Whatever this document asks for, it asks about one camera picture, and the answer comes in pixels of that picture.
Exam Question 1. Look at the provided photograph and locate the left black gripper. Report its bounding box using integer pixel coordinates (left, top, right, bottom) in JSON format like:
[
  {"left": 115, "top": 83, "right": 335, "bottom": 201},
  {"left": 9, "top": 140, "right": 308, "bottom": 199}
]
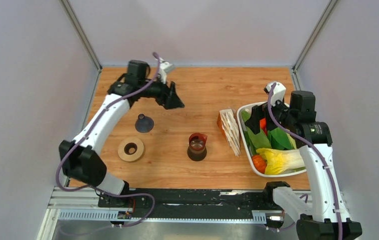
[{"left": 138, "top": 73, "right": 185, "bottom": 110}]

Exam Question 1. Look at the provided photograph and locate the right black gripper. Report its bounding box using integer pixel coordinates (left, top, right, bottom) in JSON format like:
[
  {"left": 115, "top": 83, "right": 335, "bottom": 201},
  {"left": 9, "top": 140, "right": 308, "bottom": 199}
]
[{"left": 244, "top": 94, "right": 296, "bottom": 135}]

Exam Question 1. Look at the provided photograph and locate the dark blue coffee dripper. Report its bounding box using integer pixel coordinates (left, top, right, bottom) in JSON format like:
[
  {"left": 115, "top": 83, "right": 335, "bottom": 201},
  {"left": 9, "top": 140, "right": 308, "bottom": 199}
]
[{"left": 135, "top": 113, "right": 155, "bottom": 133}]

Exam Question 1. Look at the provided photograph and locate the glass carafe red lid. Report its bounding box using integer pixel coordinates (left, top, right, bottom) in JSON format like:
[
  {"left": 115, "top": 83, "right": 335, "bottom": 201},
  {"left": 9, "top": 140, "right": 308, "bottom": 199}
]
[{"left": 187, "top": 132, "right": 208, "bottom": 162}]

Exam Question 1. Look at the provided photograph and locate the wooden ring dripper holder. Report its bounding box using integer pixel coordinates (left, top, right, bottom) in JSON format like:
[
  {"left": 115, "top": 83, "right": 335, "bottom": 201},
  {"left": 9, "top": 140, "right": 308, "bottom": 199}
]
[{"left": 117, "top": 137, "right": 145, "bottom": 163}]

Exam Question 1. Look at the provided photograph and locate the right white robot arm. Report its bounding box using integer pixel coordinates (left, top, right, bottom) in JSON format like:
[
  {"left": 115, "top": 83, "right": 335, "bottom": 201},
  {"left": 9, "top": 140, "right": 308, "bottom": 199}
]
[{"left": 251, "top": 84, "right": 363, "bottom": 240}]

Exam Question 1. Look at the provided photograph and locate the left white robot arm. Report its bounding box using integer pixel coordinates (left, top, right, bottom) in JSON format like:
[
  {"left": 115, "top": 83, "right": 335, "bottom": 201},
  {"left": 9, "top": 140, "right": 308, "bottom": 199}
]
[{"left": 56, "top": 55, "right": 185, "bottom": 207}]

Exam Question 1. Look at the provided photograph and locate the red pepper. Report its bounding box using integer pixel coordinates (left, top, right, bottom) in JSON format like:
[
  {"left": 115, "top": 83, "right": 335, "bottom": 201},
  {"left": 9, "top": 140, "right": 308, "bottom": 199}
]
[{"left": 259, "top": 117, "right": 268, "bottom": 137}]

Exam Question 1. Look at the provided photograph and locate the green leaf vegetable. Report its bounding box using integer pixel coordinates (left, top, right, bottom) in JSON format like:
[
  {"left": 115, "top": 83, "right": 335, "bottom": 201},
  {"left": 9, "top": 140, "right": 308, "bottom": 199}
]
[{"left": 241, "top": 109, "right": 271, "bottom": 150}]

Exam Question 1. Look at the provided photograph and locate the green bok choy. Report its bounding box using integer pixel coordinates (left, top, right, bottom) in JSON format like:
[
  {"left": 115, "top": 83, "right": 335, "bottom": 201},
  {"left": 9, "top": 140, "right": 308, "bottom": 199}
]
[{"left": 267, "top": 127, "right": 295, "bottom": 150}]

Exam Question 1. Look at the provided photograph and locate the stack of paper filters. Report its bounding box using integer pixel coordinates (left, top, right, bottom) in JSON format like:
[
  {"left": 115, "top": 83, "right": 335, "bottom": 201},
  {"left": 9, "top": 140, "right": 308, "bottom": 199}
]
[{"left": 216, "top": 108, "right": 241, "bottom": 157}]

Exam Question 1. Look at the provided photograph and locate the white plastic tray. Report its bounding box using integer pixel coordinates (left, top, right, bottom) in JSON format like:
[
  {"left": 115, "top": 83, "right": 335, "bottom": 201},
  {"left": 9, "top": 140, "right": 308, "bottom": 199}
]
[{"left": 236, "top": 101, "right": 307, "bottom": 178}]

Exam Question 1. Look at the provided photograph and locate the yellow napa cabbage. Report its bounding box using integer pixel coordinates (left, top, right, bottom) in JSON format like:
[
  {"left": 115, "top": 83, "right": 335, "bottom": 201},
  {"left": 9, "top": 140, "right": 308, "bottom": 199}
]
[{"left": 256, "top": 148, "right": 306, "bottom": 175}]

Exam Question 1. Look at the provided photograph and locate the orange tomato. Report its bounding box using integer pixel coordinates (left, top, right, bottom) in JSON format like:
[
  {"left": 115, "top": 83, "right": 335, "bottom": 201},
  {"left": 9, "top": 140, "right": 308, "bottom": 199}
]
[{"left": 251, "top": 155, "right": 267, "bottom": 174}]

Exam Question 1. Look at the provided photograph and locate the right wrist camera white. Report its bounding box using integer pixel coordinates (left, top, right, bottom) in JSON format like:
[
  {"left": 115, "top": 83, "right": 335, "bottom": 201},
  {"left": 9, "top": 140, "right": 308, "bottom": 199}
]
[{"left": 264, "top": 81, "right": 287, "bottom": 107}]

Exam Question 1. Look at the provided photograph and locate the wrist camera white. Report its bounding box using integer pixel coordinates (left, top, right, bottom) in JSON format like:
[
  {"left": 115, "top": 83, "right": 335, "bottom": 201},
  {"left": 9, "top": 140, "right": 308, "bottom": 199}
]
[
  {"left": 264, "top": 81, "right": 287, "bottom": 107},
  {"left": 157, "top": 60, "right": 176, "bottom": 84}
]

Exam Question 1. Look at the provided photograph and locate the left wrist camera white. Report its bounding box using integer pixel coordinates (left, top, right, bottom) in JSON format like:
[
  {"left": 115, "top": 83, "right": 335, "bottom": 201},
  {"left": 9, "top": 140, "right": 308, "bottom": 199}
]
[{"left": 157, "top": 60, "right": 176, "bottom": 84}]

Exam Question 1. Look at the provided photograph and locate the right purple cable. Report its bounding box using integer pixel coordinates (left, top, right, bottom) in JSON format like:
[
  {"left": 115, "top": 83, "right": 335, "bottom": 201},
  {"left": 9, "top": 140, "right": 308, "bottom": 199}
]
[{"left": 265, "top": 82, "right": 344, "bottom": 240}]

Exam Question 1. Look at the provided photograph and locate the purple cable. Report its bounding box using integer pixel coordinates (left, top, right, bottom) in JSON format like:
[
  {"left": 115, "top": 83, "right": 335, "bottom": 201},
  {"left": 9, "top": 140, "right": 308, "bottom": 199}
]
[
  {"left": 265, "top": 82, "right": 344, "bottom": 240},
  {"left": 55, "top": 51, "right": 162, "bottom": 229}
]

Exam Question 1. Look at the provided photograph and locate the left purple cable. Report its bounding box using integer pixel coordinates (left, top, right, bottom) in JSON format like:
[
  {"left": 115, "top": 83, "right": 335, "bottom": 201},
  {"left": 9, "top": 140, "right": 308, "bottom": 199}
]
[{"left": 55, "top": 51, "right": 162, "bottom": 229}]

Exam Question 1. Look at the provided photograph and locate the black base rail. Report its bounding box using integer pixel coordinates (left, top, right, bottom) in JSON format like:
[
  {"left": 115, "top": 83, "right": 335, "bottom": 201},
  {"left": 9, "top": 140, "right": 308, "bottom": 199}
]
[{"left": 97, "top": 188, "right": 285, "bottom": 229}]

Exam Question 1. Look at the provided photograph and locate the aluminium frame post right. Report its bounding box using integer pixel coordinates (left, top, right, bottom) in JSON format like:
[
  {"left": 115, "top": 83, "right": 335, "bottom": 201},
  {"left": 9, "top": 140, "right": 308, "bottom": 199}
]
[{"left": 292, "top": 0, "right": 340, "bottom": 73}]

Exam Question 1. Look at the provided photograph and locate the aluminium frame post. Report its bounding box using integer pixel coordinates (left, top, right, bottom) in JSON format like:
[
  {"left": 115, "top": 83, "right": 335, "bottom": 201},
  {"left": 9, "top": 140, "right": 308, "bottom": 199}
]
[
  {"left": 292, "top": 0, "right": 340, "bottom": 73},
  {"left": 59, "top": 0, "right": 103, "bottom": 73}
]

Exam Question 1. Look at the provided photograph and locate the aluminium frame post left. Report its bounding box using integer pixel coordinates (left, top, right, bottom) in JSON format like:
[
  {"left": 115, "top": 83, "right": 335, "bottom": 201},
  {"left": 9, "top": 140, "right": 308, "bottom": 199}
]
[{"left": 59, "top": 0, "right": 103, "bottom": 73}]

